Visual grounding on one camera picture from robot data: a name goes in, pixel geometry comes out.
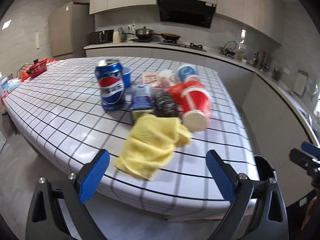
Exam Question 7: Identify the black gas stove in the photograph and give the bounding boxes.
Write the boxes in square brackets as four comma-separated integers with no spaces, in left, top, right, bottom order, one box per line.
[159,40,206,52]

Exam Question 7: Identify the cream electric kettle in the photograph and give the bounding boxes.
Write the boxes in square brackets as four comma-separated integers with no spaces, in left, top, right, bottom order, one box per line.
[113,29,122,44]

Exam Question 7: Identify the black wok pan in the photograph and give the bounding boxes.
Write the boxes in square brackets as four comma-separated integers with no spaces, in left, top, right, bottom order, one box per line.
[153,33,180,41]

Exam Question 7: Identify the dark glass bottle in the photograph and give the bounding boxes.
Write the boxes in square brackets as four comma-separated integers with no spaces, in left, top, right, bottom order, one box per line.
[253,52,259,67]

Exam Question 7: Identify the lower kitchen cabinets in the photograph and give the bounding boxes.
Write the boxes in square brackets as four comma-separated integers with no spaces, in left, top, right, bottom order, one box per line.
[85,44,318,205]

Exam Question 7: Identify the blue white tissue pack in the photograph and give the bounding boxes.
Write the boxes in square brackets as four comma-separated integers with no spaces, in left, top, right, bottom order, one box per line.
[0,76,21,98]

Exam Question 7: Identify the black trash bucket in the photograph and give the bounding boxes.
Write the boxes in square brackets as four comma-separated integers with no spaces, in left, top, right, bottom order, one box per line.
[253,154,277,181]

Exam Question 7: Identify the beige refrigerator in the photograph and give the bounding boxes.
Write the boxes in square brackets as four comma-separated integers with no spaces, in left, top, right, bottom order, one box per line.
[48,2,94,60]

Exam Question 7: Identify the white cutting board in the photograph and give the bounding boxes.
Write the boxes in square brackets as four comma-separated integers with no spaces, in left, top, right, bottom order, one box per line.
[293,70,309,96]

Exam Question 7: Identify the grey lidded cooking pot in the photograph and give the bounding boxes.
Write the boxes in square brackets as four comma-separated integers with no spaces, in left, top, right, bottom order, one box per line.
[135,26,154,40]

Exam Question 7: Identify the black utensil holder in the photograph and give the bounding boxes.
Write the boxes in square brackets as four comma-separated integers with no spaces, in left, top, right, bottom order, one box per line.
[272,67,283,81]

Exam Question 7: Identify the black microwave oven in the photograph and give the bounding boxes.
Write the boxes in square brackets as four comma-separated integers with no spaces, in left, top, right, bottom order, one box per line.
[89,29,114,44]

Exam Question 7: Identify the red plastic bag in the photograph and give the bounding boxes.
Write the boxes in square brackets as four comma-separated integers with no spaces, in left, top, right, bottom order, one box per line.
[166,83,186,111]

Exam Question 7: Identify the white paper towel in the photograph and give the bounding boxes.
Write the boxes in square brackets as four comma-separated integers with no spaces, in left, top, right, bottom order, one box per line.
[158,69,178,88]

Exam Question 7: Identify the blue milk carton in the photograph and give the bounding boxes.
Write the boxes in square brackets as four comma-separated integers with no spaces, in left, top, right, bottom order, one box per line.
[130,85,153,122]

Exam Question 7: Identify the person's right hand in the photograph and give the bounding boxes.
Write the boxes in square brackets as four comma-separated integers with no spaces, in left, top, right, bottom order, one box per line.
[301,197,319,230]

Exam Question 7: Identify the black range hood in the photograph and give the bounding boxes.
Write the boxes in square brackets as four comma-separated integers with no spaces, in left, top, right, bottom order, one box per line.
[157,0,216,29]

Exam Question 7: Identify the kettle with round handle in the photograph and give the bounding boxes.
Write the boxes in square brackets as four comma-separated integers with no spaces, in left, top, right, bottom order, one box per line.
[220,41,238,57]

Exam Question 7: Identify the blue and white bowl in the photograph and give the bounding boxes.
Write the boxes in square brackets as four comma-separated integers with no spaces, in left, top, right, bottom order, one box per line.
[123,67,132,89]

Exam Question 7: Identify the yellow cloth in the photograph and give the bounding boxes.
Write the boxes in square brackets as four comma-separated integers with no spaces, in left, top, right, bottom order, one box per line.
[114,113,191,180]

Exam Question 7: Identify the round metal strainer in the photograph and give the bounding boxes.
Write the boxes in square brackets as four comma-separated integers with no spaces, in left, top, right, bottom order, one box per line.
[306,78,319,99]

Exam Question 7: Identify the steel wool scrubber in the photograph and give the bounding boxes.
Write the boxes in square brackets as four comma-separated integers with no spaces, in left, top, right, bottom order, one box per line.
[153,91,178,118]

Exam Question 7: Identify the red paper cup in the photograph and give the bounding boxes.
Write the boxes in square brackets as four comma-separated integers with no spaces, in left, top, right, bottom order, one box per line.
[180,86,212,132]

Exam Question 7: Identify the blue patterned paper cup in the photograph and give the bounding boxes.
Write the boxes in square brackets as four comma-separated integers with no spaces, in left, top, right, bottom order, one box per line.
[177,63,200,82]

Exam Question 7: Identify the blue Pepsi can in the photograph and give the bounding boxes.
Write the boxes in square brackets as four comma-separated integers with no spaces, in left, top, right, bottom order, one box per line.
[95,59,125,111]

